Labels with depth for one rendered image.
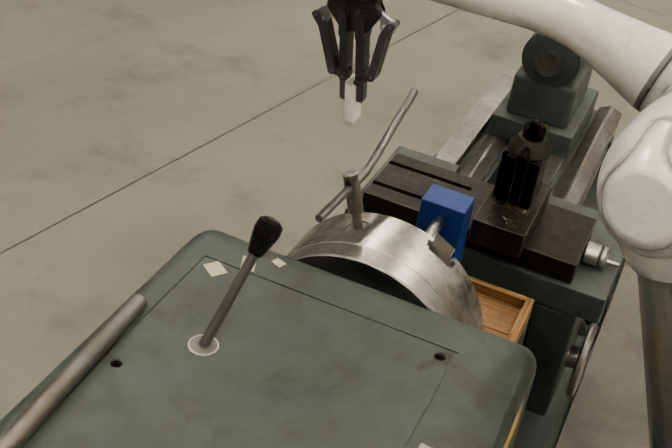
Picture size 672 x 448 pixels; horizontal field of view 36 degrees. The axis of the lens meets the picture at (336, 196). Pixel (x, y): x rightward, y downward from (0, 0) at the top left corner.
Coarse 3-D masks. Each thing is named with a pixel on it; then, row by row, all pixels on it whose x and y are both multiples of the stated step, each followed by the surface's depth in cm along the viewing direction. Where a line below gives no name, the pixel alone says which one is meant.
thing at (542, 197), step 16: (544, 192) 202; (480, 208) 195; (496, 208) 196; (528, 208) 197; (544, 208) 205; (480, 224) 192; (496, 224) 191; (512, 224) 192; (528, 224) 192; (480, 240) 193; (496, 240) 192; (512, 240) 190
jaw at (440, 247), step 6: (438, 234) 153; (438, 240) 152; (444, 240) 153; (432, 246) 148; (438, 246) 149; (444, 246) 152; (450, 246) 153; (432, 252) 147; (438, 252) 148; (444, 252) 149; (450, 252) 152; (444, 258) 148; (450, 258) 149; (450, 264) 148
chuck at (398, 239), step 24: (336, 216) 154; (384, 216) 150; (312, 240) 149; (336, 240) 145; (360, 240) 144; (384, 240) 145; (408, 240) 146; (432, 240) 148; (408, 264) 142; (432, 264) 145; (456, 264) 148; (432, 288) 142; (456, 288) 146; (456, 312) 144; (480, 312) 151
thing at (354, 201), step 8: (344, 176) 144; (352, 176) 143; (344, 184) 145; (352, 184) 144; (352, 192) 144; (360, 192) 145; (352, 200) 145; (360, 200) 145; (352, 208) 146; (360, 208) 146; (352, 216) 147; (360, 216) 147; (360, 224) 147
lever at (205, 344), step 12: (252, 264) 118; (240, 276) 118; (240, 288) 118; (228, 300) 118; (216, 312) 119; (216, 324) 119; (204, 336) 119; (192, 348) 119; (204, 348) 119; (216, 348) 120
